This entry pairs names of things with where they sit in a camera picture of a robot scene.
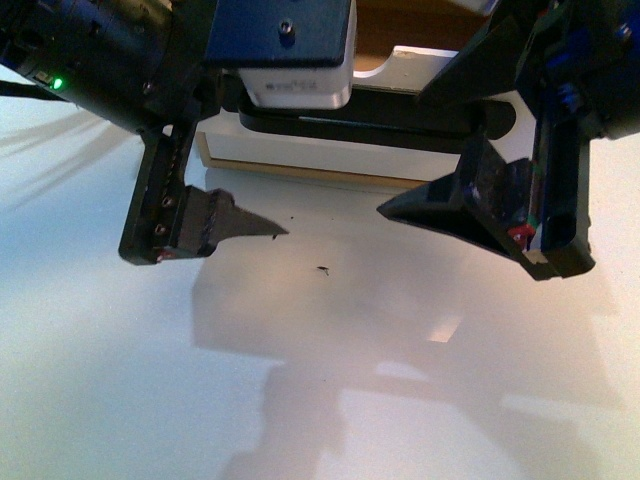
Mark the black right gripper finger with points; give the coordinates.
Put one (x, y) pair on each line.
(484, 202)

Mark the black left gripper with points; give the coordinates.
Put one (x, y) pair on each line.
(140, 65)

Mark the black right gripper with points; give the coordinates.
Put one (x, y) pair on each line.
(587, 54)

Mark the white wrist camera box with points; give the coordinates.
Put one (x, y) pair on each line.
(319, 88)

